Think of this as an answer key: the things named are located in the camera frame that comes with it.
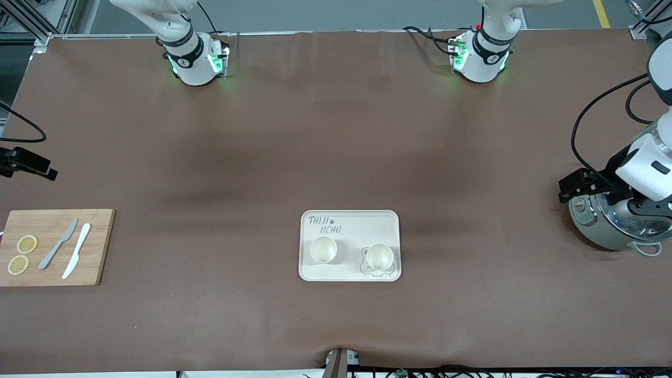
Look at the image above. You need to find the white plastic cup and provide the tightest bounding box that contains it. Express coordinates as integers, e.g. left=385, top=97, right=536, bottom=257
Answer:
left=366, top=243, right=394, bottom=271
left=310, top=236, right=338, bottom=264

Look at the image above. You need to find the grey electric cooking pot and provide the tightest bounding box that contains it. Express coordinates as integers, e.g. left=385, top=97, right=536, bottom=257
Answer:
left=569, top=192, right=672, bottom=257

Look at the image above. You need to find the glass pot lid with knob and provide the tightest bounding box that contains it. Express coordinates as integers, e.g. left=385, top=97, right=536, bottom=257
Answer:
left=597, top=193, right=672, bottom=239

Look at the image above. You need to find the grey plastic knife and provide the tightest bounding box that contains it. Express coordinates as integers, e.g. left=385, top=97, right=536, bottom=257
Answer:
left=38, top=218, right=78, bottom=270

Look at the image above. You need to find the white plastic knife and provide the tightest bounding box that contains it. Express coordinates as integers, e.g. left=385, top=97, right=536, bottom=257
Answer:
left=62, top=223, right=92, bottom=280

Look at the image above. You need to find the bamboo cutting board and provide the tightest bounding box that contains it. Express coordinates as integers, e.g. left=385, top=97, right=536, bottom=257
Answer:
left=0, top=209, right=116, bottom=287

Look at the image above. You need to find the white tray with bear print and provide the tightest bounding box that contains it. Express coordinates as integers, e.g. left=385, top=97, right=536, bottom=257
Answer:
left=298, top=209, right=402, bottom=282

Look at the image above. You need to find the brown table cover sheet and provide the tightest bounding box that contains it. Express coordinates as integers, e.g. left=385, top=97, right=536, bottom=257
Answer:
left=0, top=29, right=672, bottom=375

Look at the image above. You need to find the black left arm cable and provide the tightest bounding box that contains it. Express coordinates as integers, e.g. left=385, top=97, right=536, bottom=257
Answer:
left=624, top=81, right=657, bottom=124
left=571, top=73, right=652, bottom=182

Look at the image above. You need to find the aluminium frame profile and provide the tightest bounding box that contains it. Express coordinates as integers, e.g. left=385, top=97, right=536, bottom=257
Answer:
left=626, top=0, right=672, bottom=40
left=0, top=0, right=79, bottom=48

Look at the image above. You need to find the black left base cable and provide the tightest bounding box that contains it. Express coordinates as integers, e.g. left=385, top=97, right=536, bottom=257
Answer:
left=403, top=26, right=473, bottom=56

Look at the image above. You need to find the black base cable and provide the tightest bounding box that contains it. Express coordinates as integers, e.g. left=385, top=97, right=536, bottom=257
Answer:
left=403, top=26, right=473, bottom=56
left=197, top=0, right=219, bottom=35

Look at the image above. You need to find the black right base cable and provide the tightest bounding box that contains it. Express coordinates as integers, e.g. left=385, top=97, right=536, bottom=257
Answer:
left=197, top=0, right=219, bottom=35

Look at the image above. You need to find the grey camera mounting post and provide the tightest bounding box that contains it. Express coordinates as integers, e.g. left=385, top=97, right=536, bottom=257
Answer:
left=324, top=348, right=363, bottom=378

